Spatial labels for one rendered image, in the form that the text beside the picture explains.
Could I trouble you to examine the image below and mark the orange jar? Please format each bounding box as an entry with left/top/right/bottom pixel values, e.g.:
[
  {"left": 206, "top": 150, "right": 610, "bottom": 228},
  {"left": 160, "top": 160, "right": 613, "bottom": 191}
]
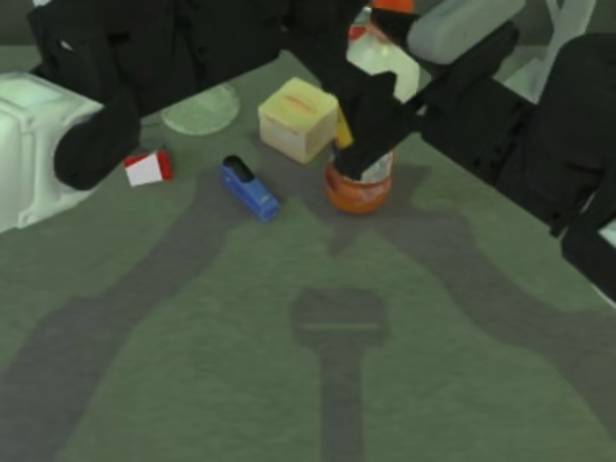
[{"left": 324, "top": 147, "right": 397, "bottom": 216}]

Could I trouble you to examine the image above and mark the yellow black packet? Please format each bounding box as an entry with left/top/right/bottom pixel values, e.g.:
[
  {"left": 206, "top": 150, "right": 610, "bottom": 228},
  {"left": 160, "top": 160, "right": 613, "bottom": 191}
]
[{"left": 334, "top": 108, "right": 355, "bottom": 150}]

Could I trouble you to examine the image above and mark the white bottle orange cap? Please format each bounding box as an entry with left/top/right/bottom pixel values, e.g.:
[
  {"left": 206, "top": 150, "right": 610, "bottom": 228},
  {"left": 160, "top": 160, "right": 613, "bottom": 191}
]
[{"left": 345, "top": 0, "right": 421, "bottom": 105}]

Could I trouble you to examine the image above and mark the cream square box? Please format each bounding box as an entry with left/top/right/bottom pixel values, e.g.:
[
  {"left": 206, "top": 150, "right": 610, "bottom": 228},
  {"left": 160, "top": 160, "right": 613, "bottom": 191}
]
[{"left": 257, "top": 77, "right": 341, "bottom": 165}]

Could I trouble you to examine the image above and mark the blue stapler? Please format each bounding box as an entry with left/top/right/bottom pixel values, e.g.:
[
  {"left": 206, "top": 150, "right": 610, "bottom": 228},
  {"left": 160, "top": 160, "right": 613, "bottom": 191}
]
[{"left": 219, "top": 154, "right": 281, "bottom": 223}]

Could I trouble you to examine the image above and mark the clear glass round dish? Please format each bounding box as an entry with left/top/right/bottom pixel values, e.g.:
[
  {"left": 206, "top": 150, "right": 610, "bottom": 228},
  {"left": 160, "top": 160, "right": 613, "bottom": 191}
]
[{"left": 161, "top": 81, "right": 241, "bottom": 136}]

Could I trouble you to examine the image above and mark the red white small box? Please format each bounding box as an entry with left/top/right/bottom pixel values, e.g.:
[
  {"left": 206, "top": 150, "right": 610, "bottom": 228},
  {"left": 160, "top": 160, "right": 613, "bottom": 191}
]
[{"left": 122, "top": 148, "right": 174, "bottom": 188}]

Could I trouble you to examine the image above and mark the white frame structure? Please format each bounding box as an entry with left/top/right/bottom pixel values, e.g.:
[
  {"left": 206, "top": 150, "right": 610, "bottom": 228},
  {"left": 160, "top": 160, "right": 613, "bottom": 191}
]
[{"left": 500, "top": 0, "right": 583, "bottom": 103}]

